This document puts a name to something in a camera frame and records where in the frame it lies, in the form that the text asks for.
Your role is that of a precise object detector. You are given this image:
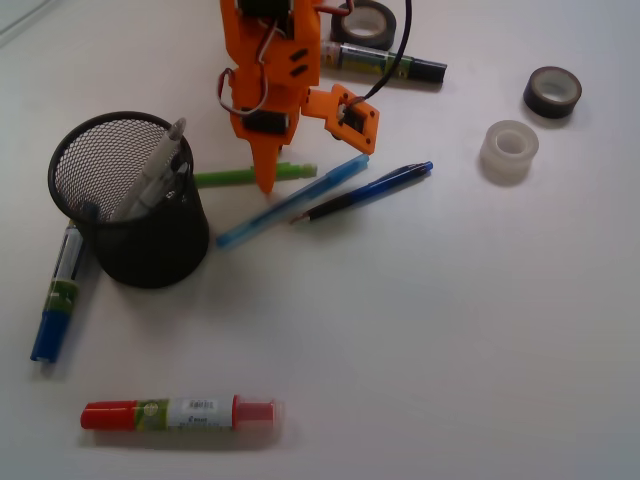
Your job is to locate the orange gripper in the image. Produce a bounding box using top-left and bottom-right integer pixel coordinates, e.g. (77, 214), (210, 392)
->
(220, 1), (320, 194)

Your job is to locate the green mechanical pencil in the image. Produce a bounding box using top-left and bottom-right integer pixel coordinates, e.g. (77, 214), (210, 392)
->
(193, 162), (318, 188)

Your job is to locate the light blue capped pen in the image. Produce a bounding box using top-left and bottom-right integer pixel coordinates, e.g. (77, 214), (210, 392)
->
(216, 154), (370, 249)

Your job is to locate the white pen with silver clip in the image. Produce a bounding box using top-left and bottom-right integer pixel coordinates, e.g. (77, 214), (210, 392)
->
(110, 117), (186, 221)

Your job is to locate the grey pen with dark tip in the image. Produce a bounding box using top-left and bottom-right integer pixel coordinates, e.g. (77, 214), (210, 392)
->
(125, 162), (188, 220)

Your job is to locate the dark blue click pen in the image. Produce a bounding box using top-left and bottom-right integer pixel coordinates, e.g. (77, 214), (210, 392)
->
(290, 161), (433, 224)

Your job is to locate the black mesh pen holder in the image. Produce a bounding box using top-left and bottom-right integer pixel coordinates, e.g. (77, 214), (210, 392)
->
(48, 111), (209, 289)

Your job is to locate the black whiteboard marker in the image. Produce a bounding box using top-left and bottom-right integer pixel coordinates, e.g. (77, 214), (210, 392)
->
(320, 41), (447, 84)

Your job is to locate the black tape roll top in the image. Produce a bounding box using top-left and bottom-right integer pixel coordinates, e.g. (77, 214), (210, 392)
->
(330, 1), (397, 50)

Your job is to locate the black tape roll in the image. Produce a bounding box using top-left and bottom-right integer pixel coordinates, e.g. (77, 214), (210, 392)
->
(523, 66), (582, 119)
(330, 1), (397, 50)

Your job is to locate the blue whiteboard marker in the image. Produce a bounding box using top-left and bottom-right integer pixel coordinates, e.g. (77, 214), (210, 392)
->
(30, 220), (93, 363)

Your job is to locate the clear tape roll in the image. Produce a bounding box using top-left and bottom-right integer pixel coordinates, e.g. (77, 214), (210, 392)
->
(480, 120), (539, 176)

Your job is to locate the red whiteboard marker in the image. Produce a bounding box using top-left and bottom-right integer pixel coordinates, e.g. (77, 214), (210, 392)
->
(80, 394), (282, 432)

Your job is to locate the black tape roll right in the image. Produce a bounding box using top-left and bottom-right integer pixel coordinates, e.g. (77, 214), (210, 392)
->
(523, 66), (582, 119)

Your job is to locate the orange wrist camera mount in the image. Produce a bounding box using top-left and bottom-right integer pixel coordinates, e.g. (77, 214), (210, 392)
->
(301, 84), (380, 155)

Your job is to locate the black camera cable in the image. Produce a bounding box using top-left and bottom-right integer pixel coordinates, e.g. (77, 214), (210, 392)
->
(349, 0), (414, 109)

